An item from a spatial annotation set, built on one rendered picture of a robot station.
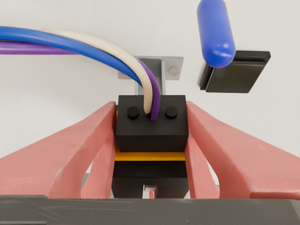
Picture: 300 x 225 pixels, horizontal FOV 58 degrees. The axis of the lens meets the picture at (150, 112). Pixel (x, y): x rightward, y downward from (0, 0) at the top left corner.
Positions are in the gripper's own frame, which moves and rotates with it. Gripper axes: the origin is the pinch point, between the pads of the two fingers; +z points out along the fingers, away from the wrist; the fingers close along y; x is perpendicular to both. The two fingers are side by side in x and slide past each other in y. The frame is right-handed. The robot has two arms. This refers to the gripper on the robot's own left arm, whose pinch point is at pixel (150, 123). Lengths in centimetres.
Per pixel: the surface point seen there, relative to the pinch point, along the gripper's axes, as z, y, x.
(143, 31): 6.7, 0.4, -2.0
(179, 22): 6.5, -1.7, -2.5
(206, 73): 7.6, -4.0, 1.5
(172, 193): -0.2, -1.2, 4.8
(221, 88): 7.6, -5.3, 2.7
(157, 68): 7.7, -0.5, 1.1
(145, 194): 77, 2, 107
